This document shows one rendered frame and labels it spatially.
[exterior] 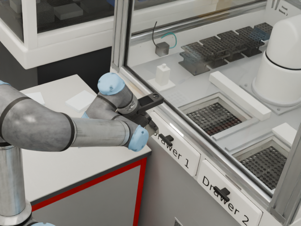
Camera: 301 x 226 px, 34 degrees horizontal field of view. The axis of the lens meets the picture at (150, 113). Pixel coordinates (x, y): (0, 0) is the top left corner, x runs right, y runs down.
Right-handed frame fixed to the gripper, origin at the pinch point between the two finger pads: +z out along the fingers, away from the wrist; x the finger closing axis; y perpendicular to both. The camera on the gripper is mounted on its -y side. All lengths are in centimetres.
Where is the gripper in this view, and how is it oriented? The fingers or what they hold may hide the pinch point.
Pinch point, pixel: (154, 127)
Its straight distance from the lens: 180.6
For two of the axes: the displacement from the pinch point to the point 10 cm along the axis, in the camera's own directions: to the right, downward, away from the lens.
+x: 5.9, 5.5, -5.9
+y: -7.2, 6.9, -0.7
